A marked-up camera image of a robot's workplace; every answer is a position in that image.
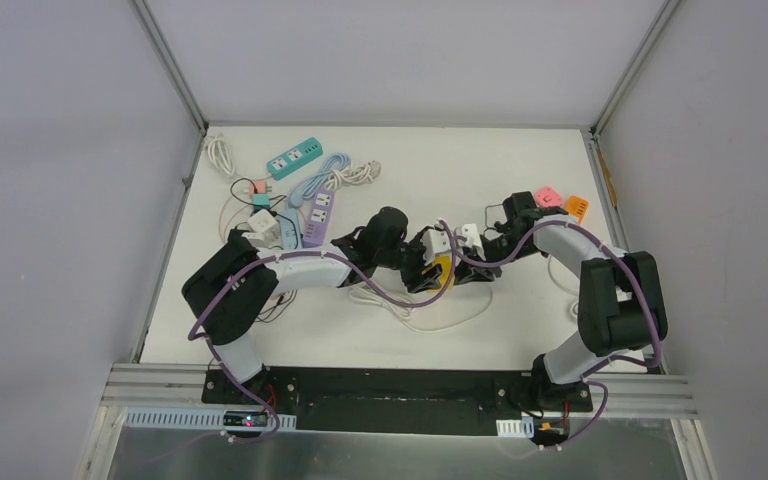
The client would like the yellow pink cube socket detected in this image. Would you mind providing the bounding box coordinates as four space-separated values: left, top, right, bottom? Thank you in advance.
422 255 453 292

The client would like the pink plug adapter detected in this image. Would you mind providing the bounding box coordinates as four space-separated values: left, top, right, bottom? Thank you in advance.
533 186 564 208

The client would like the orange power strip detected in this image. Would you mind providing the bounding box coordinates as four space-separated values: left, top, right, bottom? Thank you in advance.
564 195 589 225

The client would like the purple power strip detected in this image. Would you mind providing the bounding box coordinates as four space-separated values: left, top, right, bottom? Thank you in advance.
301 189 335 248

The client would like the white cube socket adapter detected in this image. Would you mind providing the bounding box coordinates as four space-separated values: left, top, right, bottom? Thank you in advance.
246 209 280 243

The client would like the teal plug adapter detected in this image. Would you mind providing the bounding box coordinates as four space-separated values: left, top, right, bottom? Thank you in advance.
251 193 271 209

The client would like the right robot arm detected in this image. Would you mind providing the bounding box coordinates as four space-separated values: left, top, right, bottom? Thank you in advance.
446 193 668 410

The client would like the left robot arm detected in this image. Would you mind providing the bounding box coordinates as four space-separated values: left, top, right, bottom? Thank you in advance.
181 207 459 405

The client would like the light blue power strip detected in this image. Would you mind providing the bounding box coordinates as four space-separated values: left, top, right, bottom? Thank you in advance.
277 208 301 250

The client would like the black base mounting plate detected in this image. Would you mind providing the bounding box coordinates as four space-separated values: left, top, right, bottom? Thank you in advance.
201 366 594 437

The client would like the teal power strip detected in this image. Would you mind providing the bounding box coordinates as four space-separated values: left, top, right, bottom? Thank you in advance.
266 137 323 180

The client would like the thin black cable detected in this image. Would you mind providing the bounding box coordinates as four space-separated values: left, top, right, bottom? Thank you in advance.
483 203 508 233

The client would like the white coiled cable right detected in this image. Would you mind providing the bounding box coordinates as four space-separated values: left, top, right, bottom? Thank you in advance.
548 254 584 319

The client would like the white coiled cable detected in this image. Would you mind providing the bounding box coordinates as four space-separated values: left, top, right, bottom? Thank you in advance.
348 281 495 335
205 134 238 180
548 254 584 319

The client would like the white coiled cable centre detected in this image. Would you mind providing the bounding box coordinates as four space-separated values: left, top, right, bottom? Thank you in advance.
348 281 495 335

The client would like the white cable of purple strip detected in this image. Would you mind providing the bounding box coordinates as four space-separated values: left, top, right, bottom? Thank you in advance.
320 158 383 193

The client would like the light blue coiled cable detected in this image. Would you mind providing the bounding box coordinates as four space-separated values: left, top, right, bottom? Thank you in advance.
287 153 353 210

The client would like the white coiled cable left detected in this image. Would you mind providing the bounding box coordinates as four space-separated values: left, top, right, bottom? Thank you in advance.
205 134 238 180

